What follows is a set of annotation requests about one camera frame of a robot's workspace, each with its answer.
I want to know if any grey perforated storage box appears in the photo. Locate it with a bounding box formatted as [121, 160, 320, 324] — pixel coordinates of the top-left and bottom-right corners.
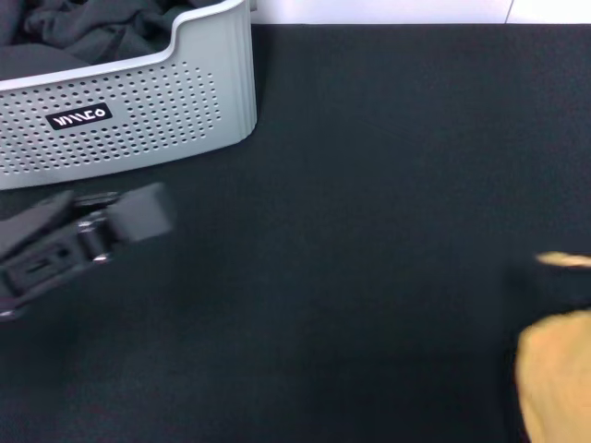
[0, 0, 259, 191]

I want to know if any yellow towel with black trim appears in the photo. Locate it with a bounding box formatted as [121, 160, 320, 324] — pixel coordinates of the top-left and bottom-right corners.
[507, 251, 591, 443]

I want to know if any black cloth in box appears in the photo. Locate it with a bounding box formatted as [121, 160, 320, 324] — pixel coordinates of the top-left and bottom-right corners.
[0, 0, 207, 78]

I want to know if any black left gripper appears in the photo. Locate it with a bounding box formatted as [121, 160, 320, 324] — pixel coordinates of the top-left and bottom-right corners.
[0, 182, 175, 320]

